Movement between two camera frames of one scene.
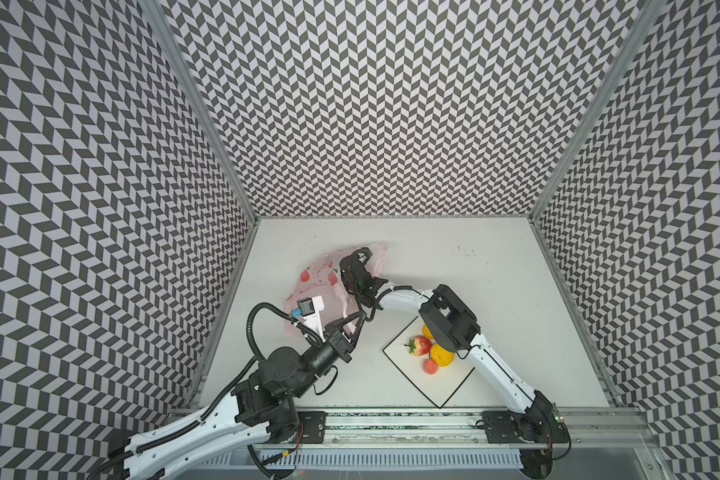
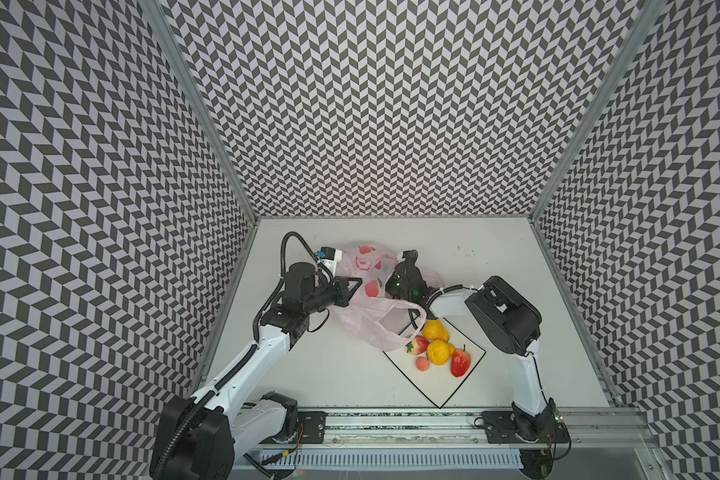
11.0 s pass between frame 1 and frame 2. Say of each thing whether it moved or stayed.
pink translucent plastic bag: moved
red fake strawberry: stayed
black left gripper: moved
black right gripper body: moved
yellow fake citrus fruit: stayed
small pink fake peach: moved
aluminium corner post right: stayed
